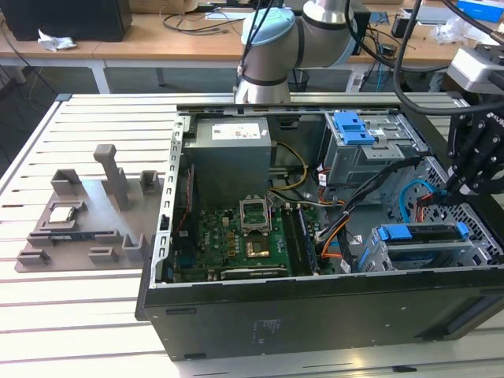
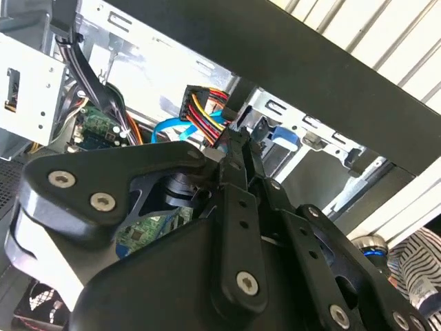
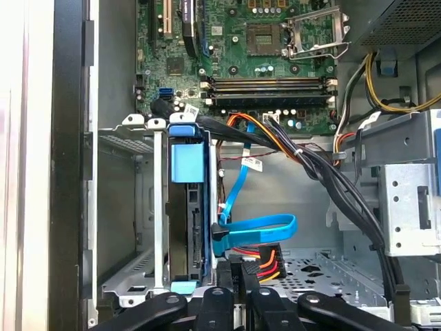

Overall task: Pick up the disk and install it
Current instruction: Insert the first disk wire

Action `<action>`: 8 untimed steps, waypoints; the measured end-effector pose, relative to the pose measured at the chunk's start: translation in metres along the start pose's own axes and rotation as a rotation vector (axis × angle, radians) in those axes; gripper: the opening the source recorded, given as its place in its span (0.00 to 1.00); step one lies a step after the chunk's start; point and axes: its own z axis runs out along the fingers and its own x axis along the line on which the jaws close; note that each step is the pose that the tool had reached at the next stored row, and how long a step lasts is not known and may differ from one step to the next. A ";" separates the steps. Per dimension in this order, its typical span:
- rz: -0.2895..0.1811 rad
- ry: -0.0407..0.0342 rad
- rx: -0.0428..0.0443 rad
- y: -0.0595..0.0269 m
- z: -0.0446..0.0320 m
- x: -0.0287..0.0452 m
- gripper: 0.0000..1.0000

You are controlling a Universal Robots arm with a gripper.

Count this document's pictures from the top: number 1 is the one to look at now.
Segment metal disk bay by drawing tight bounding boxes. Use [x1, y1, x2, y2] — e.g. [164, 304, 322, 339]
[360, 222, 495, 273]

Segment hard disk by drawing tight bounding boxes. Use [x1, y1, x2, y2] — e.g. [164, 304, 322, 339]
[372, 222, 473, 268]

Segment grey power supply unit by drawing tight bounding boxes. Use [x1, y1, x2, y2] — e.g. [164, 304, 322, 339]
[183, 117, 273, 209]

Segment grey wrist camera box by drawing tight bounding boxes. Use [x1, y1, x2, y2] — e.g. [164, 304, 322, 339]
[447, 46, 504, 95]

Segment silver CPU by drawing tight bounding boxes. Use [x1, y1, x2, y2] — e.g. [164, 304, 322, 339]
[46, 205, 76, 226]

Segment orange and black power wire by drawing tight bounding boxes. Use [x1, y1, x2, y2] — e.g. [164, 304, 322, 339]
[415, 189, 450, 224]

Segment RAM stick with blue label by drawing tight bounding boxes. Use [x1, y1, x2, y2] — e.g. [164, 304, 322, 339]
[29, 231, 119, 242]

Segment wooden desk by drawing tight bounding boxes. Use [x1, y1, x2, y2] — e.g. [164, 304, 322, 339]
[0, 0, 504, 95]

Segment black pen cup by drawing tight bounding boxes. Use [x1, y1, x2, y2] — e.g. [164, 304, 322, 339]
[391, 15, 417, 39]

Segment black box on desk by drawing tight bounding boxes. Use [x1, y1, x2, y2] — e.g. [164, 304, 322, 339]
[346, 9, 372, 56]

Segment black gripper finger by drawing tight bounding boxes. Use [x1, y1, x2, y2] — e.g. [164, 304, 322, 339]
[444, 117, 488, 198]
[458, 152, 504, 197]

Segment grey parts rack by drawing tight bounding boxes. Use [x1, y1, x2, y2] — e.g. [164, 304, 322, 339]
[14, 143, 166, 273]

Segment black computer tower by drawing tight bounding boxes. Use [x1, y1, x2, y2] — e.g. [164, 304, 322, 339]
[0, 0, 133, 43]

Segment clear plastic bag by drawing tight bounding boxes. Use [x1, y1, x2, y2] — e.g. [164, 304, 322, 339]
[428, 15, 476, 45]

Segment blue drive latch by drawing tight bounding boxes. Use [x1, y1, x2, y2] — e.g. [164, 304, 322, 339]
[332, 111, 376, 147]

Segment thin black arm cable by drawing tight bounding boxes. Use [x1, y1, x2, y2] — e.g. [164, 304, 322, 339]
[237, 0, 277, 78]

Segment green motherboard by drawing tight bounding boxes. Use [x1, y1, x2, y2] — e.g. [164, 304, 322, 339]
[172, 204, 328, 283]

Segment yellow and black wires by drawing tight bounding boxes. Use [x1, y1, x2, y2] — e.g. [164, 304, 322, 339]
[269, 140, 310, 195]

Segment black cable bundle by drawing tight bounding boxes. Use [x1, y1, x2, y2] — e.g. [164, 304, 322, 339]
[317, 155, 428, 243]

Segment crumpled white paper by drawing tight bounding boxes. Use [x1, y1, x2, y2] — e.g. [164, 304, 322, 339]
[37, 28, 78, 52]

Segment black mesh waste bin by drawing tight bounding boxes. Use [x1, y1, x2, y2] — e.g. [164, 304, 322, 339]
[287, 69, 311, 95]

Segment black graphics card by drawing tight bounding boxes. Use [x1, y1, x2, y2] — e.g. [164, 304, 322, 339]
[218, 266, 289, 281]

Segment thick black camera cable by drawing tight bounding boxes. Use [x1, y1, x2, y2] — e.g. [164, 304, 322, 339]
[393, 0, 504, 119]

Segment orange wire bundle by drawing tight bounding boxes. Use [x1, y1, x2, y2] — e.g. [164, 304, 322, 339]
[321, 226, 350, 261]

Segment blue data wire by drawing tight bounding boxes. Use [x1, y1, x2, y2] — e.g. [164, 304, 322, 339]
[399, 178, 448, 228]

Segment blue cardboard box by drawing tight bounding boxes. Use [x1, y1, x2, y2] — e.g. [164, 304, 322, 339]
[455, 0, 504, 20]

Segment grey metal drive cage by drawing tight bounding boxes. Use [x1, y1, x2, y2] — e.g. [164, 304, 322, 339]
[321, 112, 428, 188]

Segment black open PC case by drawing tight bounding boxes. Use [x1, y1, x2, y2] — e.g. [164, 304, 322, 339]
[135, 101, 504, 362]

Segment white power strip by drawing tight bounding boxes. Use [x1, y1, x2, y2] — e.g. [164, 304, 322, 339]
[348, 72, 366, 94]

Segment CPU socket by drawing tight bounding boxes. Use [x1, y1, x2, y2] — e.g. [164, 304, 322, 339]
[239, 198, 273, 237]

